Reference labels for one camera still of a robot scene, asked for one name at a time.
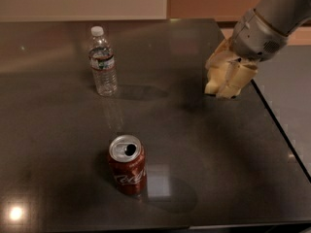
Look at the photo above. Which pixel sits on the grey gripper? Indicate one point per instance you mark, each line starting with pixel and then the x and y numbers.
pixel 258 38

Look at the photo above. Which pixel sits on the yellow sponge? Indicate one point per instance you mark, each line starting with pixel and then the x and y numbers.
pixel 215 79

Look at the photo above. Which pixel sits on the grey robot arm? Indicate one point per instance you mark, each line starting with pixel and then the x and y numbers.
pixel 285 16

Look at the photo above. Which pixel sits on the grey side table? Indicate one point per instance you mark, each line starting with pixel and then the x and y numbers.
pixel 285 84

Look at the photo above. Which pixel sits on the clear plastic water bottle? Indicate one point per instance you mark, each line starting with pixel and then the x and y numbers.
pixel 102 62

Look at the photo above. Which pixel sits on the red cola can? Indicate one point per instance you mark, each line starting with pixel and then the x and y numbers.
pixel 127 161

